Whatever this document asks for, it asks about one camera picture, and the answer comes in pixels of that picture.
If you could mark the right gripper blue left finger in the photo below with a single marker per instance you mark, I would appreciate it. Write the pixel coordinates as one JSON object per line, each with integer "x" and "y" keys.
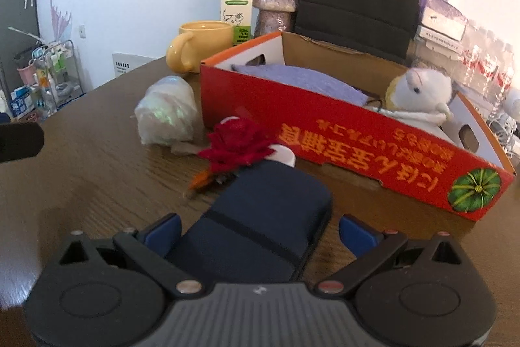
{"x": 161, "y": 236}

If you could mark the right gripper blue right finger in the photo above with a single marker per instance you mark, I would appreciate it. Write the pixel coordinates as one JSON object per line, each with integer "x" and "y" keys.
{"x": 358, "y": 237}

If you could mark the navy blue fabric pouch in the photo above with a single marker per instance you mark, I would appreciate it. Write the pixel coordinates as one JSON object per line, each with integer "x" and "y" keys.
{"x": 261, "y": 229}

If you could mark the red fabric rose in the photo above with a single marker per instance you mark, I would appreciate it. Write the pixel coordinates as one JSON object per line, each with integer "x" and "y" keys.
{"x": 234, "y": 143}

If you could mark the iridescent plastic bundle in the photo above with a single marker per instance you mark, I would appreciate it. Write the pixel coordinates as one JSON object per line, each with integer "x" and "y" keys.
{"x": 167, "y": 113}

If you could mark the white bottle cap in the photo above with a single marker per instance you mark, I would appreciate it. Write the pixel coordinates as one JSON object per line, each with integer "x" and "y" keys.
{"x": 282, "y": 154}

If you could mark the orange red cardboard box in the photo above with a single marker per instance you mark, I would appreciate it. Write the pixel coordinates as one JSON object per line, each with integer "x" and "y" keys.
{"x": 465, "y": 171}

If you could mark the white alpaca plush toy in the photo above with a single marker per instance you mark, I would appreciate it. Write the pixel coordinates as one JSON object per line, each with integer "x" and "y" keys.
{"x": 421, "y": 90}

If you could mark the purple knitted cloth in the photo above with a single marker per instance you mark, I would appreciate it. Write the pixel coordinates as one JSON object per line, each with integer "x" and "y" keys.
{"x": 306, "y": 79}

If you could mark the yellow ceramic mug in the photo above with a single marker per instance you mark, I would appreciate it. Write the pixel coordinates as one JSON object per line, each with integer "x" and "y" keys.
{"x": 196, "y": 42}

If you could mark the white astronaut figurine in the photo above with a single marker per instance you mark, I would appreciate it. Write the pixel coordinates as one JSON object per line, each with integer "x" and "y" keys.
{"x": 511, "y": 104}

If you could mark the water bottle pack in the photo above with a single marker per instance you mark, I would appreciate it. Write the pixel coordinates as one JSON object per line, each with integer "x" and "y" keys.
{"x": 487, "y": 63}

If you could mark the white flat box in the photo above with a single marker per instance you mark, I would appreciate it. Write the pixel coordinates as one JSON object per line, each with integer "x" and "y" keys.
{"x": 440, "y": 39}

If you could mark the purple tissue pack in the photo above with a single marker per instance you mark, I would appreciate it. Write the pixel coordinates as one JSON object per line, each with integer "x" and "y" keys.
{"x": 442, "y": 17}

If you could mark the wire storage rack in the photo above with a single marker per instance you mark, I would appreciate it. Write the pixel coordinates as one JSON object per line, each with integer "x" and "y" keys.
{"x": 51, "y": 75}

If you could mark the white wall panel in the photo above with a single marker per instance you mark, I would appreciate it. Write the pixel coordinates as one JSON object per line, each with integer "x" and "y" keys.
{"x": 124, "y": 63}

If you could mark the white charger with cable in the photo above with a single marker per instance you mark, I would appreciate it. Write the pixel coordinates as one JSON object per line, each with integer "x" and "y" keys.
{"x": 505, "y": 130}

